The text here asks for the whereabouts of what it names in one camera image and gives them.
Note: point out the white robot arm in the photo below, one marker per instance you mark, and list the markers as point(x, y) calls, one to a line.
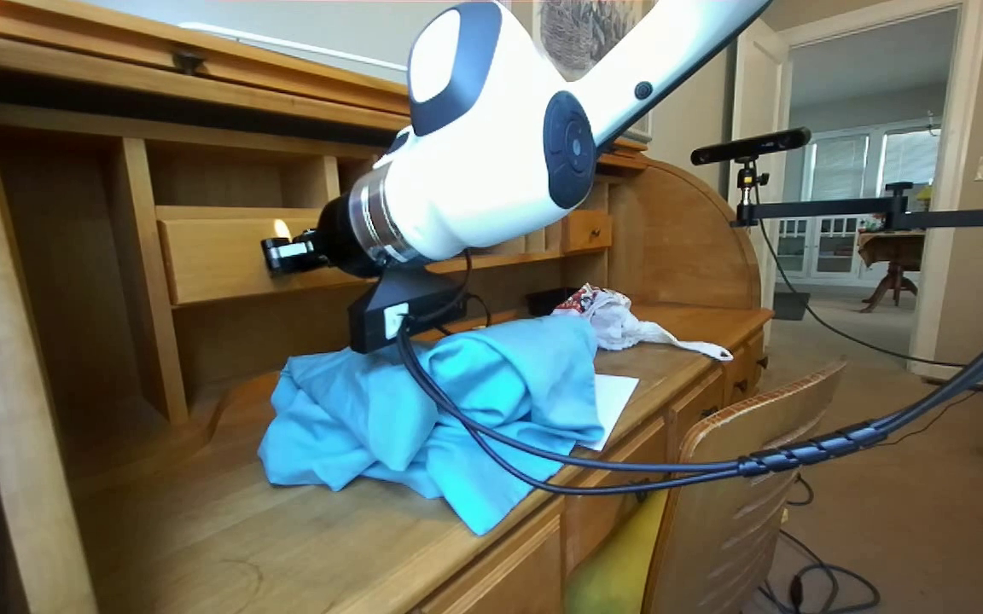
point(494, 148)

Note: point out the white patterned cloth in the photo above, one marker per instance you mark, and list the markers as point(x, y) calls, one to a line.
point(617, 327)

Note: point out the blue cloth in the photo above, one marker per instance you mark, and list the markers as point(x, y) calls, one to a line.
point(333, 422)

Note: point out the black floor bin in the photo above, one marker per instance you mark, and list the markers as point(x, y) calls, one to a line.
point(795, 305)

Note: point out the black bar camera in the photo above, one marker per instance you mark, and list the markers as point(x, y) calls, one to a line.
point(751, 144)

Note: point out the wooden desk front drawer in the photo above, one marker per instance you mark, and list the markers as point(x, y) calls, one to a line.
point(598, 530)
point(750, 362)
point(697, 398)

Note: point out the wooden roll-top desk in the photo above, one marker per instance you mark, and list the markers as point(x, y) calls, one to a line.
point(173, 525)

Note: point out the black tripod stand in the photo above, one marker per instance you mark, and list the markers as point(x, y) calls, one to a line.
point(845, 172)

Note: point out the wooden chair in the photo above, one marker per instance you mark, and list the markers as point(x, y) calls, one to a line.
point(731, 525)

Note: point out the dark pedestal table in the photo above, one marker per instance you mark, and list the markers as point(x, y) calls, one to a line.
point(897, 247)

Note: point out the white paper sheet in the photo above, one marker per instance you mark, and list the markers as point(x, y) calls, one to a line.
point(617, 405)

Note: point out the yellow-green seat cushion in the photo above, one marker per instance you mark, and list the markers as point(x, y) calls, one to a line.
point(617, 569)

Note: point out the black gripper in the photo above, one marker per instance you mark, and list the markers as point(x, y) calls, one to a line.
point(344, 241)

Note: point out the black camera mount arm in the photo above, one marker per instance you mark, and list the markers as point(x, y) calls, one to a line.
point(833, 208)

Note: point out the small wooden drawer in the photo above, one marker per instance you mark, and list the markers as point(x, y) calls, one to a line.
point(593, 231)
point(208, 256)

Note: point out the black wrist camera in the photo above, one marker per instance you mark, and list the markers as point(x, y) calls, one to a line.
point(401, 312)

